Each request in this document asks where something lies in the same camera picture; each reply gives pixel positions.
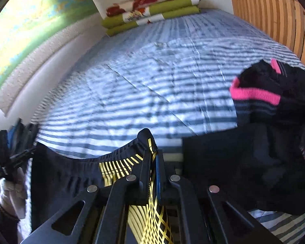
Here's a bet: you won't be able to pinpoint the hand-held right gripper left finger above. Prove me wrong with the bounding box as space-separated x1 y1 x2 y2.
23 128 157 244

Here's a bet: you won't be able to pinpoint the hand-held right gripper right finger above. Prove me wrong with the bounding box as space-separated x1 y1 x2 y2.
156 149 282 244

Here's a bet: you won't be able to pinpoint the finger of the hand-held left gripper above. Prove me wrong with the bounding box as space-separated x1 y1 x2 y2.
0 130 10 168
9 146 38 163

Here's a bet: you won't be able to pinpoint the black yellow-patterned garment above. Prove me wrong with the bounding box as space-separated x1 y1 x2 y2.
27 128 184 244

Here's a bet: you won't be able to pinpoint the person's left hand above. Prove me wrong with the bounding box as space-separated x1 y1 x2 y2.
0 167 29 219

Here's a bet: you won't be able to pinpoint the folded blue jeans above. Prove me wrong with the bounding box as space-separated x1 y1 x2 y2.
7 124 18 150

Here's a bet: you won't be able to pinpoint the folded dark grey clothes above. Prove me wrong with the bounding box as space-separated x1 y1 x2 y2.
15 118 39 153

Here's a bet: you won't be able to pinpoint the blue white striped bedspread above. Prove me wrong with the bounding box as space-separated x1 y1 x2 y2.
25 8 305 244

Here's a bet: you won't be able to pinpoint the plain black garment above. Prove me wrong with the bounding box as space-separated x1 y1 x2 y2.
182 121 305 217

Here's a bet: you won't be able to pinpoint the plain green folded quilt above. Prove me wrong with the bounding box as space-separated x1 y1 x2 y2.
105 6 202 36

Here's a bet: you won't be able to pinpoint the green floral folded quilt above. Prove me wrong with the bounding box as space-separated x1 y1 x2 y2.
101 0 202 29

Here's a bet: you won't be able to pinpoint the red floral folded blanket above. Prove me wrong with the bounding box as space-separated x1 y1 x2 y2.
105 0 192 16

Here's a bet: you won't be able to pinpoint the wooden slatted railing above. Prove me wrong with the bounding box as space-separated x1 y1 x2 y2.
229 0 305 76

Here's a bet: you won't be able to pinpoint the green landscape wall tapestry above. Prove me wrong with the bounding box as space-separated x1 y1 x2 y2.
0 0 105 117

